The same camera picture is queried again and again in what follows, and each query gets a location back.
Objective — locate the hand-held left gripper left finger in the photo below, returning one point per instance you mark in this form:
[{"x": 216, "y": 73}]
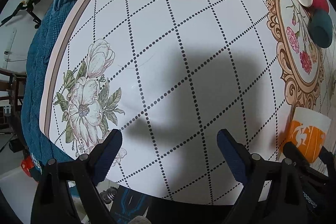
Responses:
[{"x": 107, "y": 159}]

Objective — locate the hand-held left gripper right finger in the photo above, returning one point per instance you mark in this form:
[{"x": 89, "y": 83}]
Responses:
[{"x": 231, "y": 154}]

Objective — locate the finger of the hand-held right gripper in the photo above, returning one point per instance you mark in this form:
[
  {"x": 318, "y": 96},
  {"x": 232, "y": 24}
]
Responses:
[
  {"x": 295, "y": 153},
  {"x": 329, "y": 159}
]

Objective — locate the orange and white cup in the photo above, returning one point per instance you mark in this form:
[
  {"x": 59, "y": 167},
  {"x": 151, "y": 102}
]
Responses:
[{"x": 309, "y": 121}]

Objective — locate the dark teal cup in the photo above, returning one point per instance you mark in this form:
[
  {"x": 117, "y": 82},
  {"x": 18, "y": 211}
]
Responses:
[{"x": 320, "y": 28}]

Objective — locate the metal dumbbell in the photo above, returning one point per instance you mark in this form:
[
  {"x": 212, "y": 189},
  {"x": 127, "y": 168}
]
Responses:
[{"x": 108, "y": 195}]

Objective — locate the black and blue box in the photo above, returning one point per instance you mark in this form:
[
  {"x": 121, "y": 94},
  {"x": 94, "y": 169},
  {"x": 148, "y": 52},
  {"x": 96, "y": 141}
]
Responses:
[{"x": 128, "y": 204}]

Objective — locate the red round object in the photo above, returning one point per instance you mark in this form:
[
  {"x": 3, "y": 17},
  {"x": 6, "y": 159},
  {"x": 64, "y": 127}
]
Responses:
[{"x": 26, "y": 166}]

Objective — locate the teal quilted blanket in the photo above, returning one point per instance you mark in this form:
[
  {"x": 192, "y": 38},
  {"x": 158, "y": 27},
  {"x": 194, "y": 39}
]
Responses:
[{"x": 39, "y": 69}]

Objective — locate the brown wooden chair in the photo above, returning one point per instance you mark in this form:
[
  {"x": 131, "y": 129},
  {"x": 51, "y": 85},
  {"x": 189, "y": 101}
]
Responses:
[{"x": 14, "y": 92}]

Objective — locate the floral printed tablecloth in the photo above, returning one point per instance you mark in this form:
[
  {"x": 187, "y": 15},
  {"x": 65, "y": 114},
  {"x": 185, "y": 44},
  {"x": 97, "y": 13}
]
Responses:
[{"x": 170, "y": 16}]

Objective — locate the black exercise machine frame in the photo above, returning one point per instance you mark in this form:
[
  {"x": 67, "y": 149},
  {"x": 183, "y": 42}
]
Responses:
[{"x": 29, "y": 7}]

